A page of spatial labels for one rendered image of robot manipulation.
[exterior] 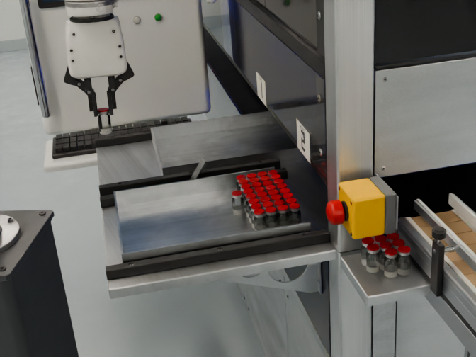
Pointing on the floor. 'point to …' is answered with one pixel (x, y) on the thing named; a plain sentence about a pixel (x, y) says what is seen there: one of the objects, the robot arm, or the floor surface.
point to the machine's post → (348, 154)
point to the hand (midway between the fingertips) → (102, 103)
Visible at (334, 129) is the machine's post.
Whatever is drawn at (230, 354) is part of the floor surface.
